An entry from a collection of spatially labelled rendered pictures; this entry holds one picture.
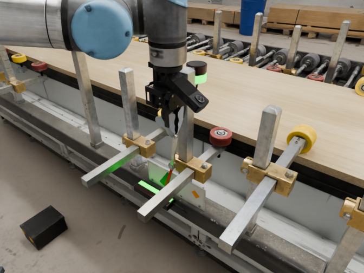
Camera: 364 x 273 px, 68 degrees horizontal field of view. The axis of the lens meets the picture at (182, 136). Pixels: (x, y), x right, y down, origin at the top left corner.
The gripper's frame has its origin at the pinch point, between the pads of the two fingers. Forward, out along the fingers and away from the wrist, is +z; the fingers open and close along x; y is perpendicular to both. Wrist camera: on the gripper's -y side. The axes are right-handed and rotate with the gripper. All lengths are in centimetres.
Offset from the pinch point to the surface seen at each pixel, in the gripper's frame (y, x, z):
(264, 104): -5, -55, 12
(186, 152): 0.1, -5.8, 10.2
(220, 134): -2.8, -22.4, 10.9
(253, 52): 27, -115, 10
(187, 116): 0.2, -5.9, -2.8
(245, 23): 224, -528, 82
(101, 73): 80, -36, 13
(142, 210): -1.9, 17.0, 15.2
